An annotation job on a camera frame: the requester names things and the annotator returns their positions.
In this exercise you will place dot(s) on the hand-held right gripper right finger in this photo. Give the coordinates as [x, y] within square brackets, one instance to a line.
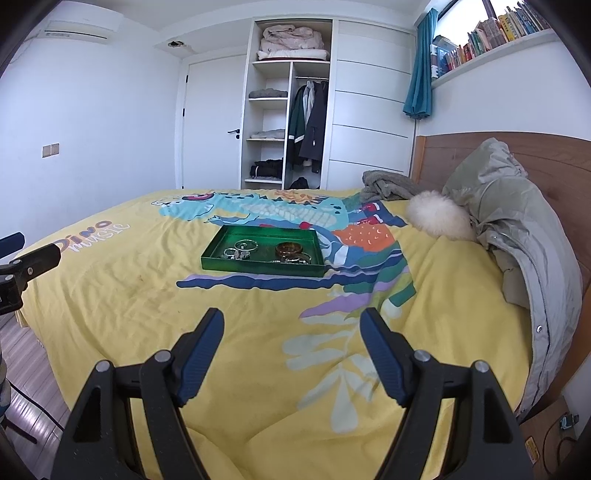
[381, 357]

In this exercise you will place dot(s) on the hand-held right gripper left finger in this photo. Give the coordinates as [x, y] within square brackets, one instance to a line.
[203, 357]

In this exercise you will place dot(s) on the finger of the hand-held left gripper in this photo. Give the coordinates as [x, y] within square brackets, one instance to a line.
[39, 261]
[11, 242]

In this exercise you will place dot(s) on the green metal tray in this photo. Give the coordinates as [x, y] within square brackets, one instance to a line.
[258, 269]

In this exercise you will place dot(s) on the dark brown bangle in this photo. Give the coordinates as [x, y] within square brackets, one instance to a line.
[288, 251]

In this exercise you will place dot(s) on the yellow dinosaur print bedsheet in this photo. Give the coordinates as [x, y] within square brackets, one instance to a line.
[138, 295]

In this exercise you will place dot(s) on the grey fleece blanket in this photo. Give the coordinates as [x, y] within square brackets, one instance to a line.
[388, 184]

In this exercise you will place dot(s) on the black bag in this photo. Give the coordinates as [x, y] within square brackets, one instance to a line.
[299, 183]

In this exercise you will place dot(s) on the grey-green padded jacket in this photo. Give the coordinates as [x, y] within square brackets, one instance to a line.
[521, 221]

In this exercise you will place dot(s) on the black folded clothes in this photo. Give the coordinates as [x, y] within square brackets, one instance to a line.
[265, 168]

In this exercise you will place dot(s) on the wooden headboard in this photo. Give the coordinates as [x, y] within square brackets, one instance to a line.
[434, 157]

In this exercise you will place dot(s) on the white door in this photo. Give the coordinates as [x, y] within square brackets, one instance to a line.
[207, 138]

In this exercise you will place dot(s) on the white air conditioner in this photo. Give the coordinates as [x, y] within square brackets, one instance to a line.
[83, 25]

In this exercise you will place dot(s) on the light grey folded clothes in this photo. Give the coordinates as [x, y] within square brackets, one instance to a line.
[268, 134]

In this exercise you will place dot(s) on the dark hanging coat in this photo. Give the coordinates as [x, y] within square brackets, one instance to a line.
[316, 134]

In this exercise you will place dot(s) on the green and white hanging jacket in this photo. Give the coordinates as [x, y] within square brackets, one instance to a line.
[295, 124]

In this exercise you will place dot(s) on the white wardrobe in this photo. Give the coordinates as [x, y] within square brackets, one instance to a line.
[369, 106]

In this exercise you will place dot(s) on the grey folded sweater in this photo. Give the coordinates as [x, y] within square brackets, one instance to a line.
[268, 93]

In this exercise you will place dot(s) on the blue curtain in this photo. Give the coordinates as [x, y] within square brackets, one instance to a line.
[420, 69]

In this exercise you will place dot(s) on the pink folded quilt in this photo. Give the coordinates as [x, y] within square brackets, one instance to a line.
[291, 41]

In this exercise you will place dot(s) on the row of books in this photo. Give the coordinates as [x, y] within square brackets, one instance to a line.
[485, 39]

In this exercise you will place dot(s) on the window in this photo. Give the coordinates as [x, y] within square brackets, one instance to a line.
[461, 16]

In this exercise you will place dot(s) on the wall switch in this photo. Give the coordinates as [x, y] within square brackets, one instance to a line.
[51, 150]

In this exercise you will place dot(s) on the white wall shelf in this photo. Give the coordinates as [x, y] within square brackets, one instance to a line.
[498, 57]

